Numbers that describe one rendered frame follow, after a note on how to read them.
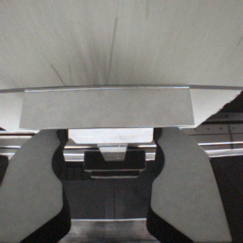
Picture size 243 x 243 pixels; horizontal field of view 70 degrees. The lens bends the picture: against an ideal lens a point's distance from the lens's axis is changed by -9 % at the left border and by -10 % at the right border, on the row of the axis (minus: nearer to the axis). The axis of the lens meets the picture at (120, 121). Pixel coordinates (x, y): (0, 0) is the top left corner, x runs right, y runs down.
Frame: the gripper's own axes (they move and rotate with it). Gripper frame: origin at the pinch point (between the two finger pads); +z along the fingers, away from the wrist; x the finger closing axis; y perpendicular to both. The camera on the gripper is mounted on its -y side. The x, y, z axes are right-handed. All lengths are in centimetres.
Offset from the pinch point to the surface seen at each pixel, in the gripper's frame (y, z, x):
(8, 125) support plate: 2.1, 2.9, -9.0
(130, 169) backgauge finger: 20.3, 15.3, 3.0
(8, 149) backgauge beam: 21.4, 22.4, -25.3
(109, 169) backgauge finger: 20.3, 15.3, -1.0
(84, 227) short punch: 10.3, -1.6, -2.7
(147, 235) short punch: 10.8, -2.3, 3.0
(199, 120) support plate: 1.7, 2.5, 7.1
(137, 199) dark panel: 50, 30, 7
